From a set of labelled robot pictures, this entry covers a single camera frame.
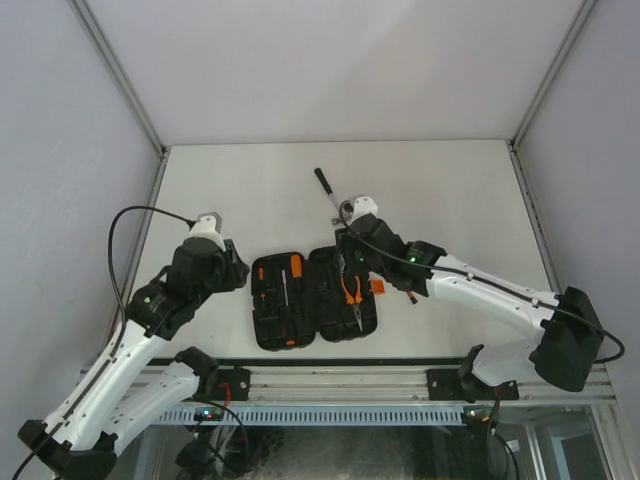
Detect black plastic tool case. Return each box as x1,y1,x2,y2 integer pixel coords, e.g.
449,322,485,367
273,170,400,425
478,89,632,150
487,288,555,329
251,246,385,352

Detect orange handled needle-nose pliers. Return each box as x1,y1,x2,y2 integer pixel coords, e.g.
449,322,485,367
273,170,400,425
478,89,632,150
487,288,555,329
341,274,364,332

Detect left black camera cable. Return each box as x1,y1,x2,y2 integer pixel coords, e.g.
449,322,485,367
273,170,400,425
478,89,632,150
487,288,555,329
9,205,199,480

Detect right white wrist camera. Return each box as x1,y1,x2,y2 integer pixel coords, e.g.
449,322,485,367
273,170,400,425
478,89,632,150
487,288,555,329
340,195,378,224

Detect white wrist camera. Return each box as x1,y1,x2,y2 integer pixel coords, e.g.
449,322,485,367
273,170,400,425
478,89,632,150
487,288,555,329
187,212,226,251
340,195,378,224

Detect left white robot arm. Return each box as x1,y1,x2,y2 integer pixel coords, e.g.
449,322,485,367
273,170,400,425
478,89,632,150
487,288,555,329
18,235,249,479

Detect black camera cable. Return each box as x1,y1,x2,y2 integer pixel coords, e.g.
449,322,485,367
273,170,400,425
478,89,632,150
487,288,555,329
339,202,626,364
9,205,199,480

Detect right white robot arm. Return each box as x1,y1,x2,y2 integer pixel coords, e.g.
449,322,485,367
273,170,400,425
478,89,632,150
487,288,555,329
335,214,605,399

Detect aluminium front frame rail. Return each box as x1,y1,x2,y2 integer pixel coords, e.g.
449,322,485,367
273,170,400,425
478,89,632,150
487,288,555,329
220,365,615,406

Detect black handled claw hammer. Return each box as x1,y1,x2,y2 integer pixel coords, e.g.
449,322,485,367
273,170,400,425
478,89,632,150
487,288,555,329
314,167,349,227

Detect black orange handled screwdriver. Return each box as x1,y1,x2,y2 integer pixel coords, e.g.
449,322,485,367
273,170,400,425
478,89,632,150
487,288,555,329
281,270,296,347

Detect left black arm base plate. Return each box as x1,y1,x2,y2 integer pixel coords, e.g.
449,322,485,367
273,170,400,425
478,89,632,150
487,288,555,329
193,367,251,404

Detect blue slotted cable duct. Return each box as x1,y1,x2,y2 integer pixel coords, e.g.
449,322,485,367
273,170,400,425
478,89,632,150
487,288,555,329
153,404,464,427

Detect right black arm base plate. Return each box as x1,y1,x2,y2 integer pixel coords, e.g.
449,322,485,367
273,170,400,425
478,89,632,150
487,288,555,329
426,368,520,403

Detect small orange black precision screwdriver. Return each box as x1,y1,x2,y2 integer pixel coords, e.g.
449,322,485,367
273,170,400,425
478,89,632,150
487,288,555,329
258,267,267,312

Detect orange grip bit screwdriver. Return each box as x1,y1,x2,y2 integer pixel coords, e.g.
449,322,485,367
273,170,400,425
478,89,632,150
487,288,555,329
290,254,303,293

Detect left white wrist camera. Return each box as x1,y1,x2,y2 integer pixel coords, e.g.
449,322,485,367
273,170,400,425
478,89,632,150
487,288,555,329
187,212,226,251

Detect right black camera cable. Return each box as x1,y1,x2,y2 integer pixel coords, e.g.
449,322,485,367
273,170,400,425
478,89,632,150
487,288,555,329
339,202,626,364

